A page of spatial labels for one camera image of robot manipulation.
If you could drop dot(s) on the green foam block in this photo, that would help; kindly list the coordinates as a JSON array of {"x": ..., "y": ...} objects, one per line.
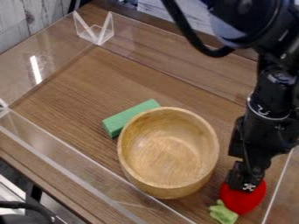
[{"x": 114, "y": 123}]

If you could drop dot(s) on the black table frame bracket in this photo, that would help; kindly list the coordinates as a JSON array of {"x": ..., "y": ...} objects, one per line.
[{"x": 33, "y": 195}]

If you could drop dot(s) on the wooden bowl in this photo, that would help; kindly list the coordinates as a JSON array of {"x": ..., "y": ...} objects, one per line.
[{"x": 168, "y": 150}]

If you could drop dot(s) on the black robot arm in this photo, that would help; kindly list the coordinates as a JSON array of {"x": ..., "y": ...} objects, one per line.
[{"x": 265, "y": 26}]

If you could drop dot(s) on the red plush strawberry toy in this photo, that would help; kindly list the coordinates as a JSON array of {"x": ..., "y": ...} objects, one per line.
[{"x": 235, "y": 203}]

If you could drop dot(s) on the clear acrylic corner bracket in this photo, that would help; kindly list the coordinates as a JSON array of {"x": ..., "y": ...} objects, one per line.
[{"x": 94, "y": 34}]

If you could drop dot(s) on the clear acrylic enclosure wall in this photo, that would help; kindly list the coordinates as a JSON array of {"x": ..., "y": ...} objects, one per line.
[{"x": 61, "y": 85}]

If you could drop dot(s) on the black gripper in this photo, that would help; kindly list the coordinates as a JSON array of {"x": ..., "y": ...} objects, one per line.
[{"x": 265, "y": 132}]

